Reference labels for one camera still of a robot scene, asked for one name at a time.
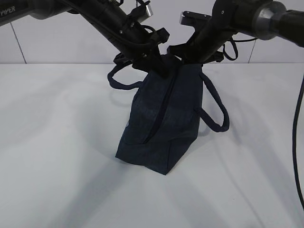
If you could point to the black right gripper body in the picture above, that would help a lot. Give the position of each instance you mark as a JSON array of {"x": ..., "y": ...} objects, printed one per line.
[{"x": 202, "y": 54}]

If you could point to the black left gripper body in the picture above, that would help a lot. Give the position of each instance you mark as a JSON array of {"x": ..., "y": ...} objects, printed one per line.
[{"x": 136, "y": 54}]

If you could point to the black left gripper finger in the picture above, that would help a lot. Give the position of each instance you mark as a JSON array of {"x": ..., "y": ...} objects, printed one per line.
[{"x": 156, "y": 63}]

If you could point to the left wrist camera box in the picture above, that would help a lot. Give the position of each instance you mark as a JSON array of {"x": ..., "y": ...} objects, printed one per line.
[{"x": 142, "y": 11}]

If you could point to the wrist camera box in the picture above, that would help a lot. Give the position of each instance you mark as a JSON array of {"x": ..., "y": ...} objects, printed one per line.
[
  {"x": 193, "y": 19},
  {"x": 142, "y": 11}
]

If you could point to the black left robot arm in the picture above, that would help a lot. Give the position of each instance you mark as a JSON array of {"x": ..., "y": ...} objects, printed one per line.
[{"x": 53, "y": 31}]

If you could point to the navy blue lunch bag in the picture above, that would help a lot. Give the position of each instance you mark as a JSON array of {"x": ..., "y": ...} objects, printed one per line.
[{"x": 165, "y": 115}]

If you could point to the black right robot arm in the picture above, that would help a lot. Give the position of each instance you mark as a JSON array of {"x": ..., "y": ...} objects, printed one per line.
[{"x": 260, "y": 19}]

